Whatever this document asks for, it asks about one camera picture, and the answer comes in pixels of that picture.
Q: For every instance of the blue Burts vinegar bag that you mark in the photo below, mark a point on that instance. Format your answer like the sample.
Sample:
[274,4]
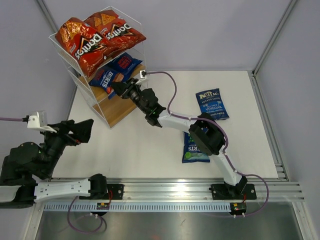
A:
[191,153]

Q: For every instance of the blue Burts chilli bag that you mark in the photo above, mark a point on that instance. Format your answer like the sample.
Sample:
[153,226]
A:
[124,64]
[103,79]

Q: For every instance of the blue Kettle vinegar chips bag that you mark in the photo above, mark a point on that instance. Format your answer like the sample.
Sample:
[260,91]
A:
[210,102]

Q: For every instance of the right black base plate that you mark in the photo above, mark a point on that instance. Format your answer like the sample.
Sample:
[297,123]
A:
[222,192]

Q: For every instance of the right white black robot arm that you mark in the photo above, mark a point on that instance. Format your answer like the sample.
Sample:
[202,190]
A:
[208,137]

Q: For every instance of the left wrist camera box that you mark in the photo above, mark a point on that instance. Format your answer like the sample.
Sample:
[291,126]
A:
[38,121]

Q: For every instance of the aluminium mounting rail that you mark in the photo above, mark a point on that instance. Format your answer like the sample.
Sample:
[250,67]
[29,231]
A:
[169,190]

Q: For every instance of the red Doritos bag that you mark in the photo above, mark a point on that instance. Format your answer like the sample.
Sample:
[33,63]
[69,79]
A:
[85,44]
[109,24]

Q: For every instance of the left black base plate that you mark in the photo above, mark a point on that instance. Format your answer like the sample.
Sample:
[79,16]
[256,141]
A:
[115,191]

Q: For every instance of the aluminium frame post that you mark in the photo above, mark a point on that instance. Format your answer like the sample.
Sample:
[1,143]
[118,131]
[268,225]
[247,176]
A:
[47,15]
[275,35]

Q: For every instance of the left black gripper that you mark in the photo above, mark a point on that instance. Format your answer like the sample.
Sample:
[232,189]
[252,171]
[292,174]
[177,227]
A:
[81,133]

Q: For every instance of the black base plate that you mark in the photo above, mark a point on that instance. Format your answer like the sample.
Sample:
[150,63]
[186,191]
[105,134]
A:
[115,191]
[222,192]

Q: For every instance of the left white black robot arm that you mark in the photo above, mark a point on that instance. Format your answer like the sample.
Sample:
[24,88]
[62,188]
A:
[26,170]

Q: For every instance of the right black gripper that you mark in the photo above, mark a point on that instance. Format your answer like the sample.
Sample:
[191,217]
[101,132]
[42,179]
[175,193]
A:
[120,87]

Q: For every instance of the right aluminium frame post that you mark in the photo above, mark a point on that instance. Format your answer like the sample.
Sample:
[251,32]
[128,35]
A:
[275,35]

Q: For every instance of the white slotted cable duct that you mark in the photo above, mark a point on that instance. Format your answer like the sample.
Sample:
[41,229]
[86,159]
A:
[144,207]

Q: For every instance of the white wire wooden shelf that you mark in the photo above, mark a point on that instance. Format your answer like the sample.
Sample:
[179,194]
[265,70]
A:
[113,110]

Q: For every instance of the left aluminium frame post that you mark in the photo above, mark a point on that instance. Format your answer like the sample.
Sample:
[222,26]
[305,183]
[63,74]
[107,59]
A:
[47,15]

